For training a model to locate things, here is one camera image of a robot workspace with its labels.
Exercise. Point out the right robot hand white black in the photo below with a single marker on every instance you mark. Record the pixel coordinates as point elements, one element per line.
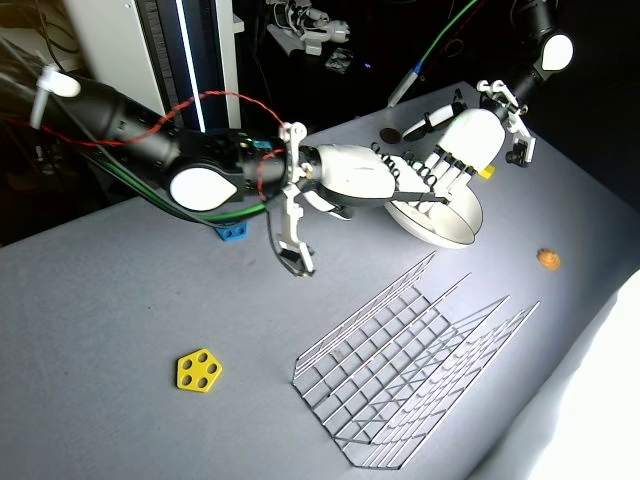
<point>350,175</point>

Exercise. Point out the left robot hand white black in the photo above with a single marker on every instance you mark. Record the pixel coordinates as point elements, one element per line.
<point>472,137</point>

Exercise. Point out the small yellow block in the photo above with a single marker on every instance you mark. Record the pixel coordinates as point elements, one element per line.
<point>487,172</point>

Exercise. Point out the brown round disc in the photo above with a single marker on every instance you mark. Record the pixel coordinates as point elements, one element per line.
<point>390,135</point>

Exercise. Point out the blue pentagon block with holes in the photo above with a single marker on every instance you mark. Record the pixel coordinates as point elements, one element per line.
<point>232,232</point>

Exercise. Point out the small orange spiral toy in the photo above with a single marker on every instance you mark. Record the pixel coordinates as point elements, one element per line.
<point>549,260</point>

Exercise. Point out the spare white robot hand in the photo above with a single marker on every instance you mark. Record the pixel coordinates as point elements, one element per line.
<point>320,32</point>

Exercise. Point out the yellow pentagon block with holes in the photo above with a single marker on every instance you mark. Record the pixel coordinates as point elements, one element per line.
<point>199,371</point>

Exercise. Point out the white cabinet with light strip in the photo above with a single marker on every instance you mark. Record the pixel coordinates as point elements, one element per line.
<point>115,50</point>

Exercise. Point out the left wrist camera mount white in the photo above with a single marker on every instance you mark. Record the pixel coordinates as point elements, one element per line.
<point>522,150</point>

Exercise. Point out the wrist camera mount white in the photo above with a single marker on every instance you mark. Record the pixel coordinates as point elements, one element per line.
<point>290,220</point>
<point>522,150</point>

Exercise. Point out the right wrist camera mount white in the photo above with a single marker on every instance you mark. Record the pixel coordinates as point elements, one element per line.
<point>290,220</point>

